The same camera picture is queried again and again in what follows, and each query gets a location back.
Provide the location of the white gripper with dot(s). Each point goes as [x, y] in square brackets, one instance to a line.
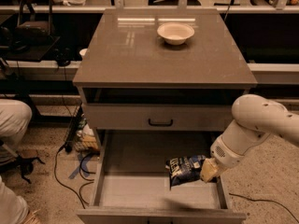
[224, 155]

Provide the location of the blue chip bag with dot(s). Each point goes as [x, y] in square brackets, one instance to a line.
[184, 169]

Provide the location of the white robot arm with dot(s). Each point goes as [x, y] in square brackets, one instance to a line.
[254, 120]

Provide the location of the open grey middle drawer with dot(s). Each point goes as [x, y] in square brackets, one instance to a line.
[132, 185]

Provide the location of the grey drawer cabinet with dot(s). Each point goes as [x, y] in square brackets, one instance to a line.
[128, 63]

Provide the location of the black bag on shelf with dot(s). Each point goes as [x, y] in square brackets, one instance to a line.
[33, 31]

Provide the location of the black office chair base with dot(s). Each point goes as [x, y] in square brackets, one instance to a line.
[25, 164]

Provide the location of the person knee beige trousers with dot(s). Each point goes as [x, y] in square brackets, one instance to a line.
[13, 208]

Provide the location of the person leg beige trousers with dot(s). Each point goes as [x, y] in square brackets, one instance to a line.
[14, 120]

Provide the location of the closed top drawer black handle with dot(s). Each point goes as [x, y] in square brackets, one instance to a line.
[158, 117]

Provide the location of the wire basket with items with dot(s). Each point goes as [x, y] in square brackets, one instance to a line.
[77, 136]

